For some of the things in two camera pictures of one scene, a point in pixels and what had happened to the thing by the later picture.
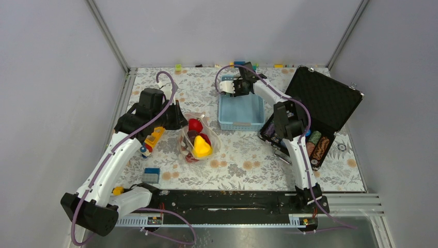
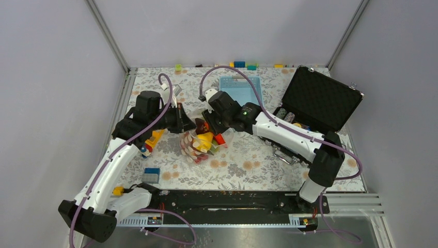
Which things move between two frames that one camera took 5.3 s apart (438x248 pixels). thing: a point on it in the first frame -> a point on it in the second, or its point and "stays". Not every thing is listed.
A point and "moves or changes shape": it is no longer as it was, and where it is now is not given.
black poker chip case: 330,103 stays
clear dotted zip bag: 209,128 moves or changes shape
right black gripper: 236,94 -> 209,119
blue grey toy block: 151,175 stays
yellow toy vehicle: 150,141 stays
